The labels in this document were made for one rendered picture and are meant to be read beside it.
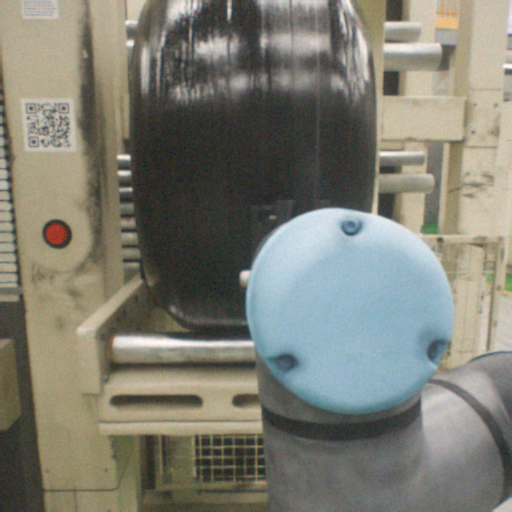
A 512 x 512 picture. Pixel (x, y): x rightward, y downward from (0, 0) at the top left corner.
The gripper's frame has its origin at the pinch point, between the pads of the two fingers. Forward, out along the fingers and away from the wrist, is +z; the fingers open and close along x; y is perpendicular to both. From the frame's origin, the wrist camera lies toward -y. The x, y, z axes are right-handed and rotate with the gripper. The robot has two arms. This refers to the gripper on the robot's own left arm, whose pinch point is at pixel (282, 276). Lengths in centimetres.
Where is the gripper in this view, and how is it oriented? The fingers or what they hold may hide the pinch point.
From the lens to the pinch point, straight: 50.9
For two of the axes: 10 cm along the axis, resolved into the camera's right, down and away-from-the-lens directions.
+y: -0.1, -10.0, -0.5
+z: -0.2, -0.5, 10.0
